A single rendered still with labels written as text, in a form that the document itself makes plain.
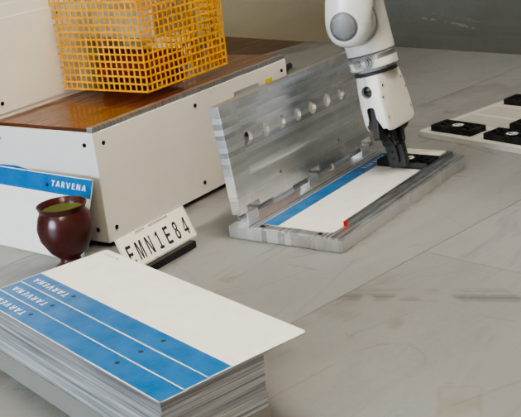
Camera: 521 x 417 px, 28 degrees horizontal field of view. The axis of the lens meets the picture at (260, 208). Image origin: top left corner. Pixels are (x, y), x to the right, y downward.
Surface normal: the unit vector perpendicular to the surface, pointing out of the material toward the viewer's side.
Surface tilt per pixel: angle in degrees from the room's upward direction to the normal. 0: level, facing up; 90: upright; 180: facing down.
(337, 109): 83
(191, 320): 0
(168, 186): 90
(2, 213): 69
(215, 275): 0
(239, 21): 90
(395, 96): 78
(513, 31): 90
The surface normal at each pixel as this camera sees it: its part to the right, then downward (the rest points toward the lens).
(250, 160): 0.81, -0.01
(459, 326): -0.11, -0.94
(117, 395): -0.77, 0.28
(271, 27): 0.70, 0.15
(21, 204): -0.61, -0.04
